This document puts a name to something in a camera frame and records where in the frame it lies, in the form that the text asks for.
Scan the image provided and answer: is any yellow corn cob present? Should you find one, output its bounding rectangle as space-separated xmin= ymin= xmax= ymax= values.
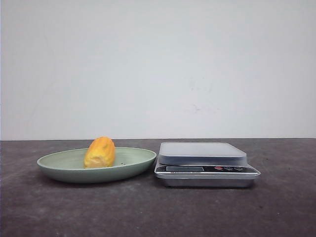
xmin=83 ymin=137 xmax=115 ymax=168

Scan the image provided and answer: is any silver digital kitchen scale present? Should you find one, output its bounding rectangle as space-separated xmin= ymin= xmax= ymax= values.
xmin=155 ymin=142 xmax=261 ymax=188

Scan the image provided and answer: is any light green plate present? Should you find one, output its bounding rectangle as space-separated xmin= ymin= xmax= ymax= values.
xmin=37 ymin=147 xmax=157 ymax=184

